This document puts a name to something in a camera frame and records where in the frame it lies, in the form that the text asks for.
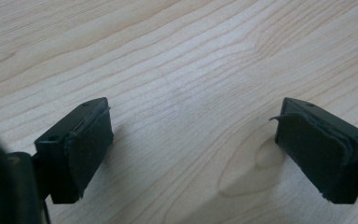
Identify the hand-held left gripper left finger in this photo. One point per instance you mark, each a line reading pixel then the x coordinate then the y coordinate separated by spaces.
pixel 74 149

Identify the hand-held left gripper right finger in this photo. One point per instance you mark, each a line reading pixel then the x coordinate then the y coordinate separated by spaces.
pixel 320 149

